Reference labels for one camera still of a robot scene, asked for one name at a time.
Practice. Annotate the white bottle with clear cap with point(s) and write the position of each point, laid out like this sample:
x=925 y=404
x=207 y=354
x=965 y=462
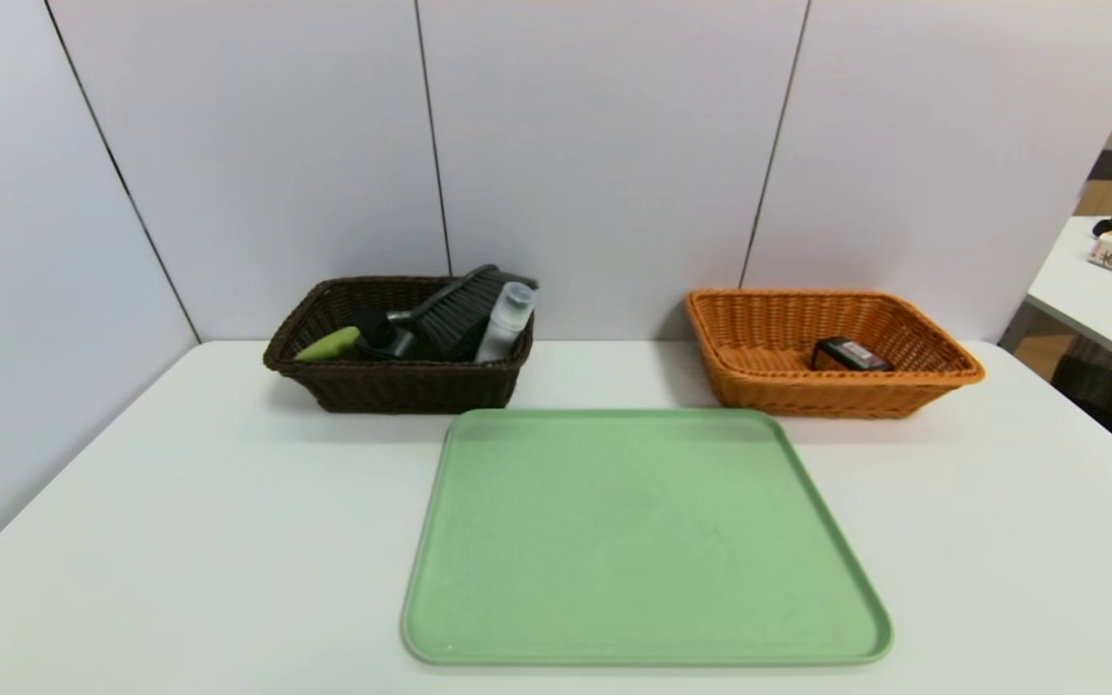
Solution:
x=506 y=323

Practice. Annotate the dark green pump bottle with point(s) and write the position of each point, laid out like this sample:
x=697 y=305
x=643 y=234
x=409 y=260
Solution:
x=387 y=338

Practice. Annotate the small black red box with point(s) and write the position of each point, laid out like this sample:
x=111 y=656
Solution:
x=850 y=354

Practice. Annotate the dark brown wicker basket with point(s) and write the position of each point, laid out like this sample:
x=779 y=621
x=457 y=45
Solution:
x=392 y=386

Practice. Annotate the orange wicker basket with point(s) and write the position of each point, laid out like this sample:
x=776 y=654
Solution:
x=903 y=386

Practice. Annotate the light green plastic tray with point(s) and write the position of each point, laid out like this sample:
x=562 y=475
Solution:
x=633 y=550

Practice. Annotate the white side table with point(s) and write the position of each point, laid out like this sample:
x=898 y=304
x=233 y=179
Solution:
x=1097 y=299

